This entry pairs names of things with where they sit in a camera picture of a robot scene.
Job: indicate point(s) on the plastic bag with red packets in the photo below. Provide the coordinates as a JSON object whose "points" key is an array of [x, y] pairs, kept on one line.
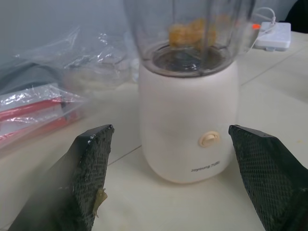
{"points": [[31, 113]]}

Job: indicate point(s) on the white power strip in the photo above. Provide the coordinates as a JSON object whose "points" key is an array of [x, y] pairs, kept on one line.
{"points": [[274, 36]]}

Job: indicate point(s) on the crumpled clear plastic bag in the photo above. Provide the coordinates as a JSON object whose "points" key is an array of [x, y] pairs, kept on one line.
{"points": [[84, 53]]}

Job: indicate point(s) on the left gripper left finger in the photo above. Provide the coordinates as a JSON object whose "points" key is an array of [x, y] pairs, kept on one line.
{"points": [[72, 183]]}

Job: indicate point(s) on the clear blender jug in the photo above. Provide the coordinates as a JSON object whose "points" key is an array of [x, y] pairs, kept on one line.
{"points": [[149, 29]]}

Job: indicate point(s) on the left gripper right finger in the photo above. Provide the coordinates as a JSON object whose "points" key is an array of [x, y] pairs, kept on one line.
{"points": [[269, 178]]}

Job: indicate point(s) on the orange fruit chunk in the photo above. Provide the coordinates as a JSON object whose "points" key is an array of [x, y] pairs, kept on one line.
{"points": [[179, 36], [204, 31]]}

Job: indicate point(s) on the white blender base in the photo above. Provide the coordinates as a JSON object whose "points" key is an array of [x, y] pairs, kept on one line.
{"points": [[183, 115]]}

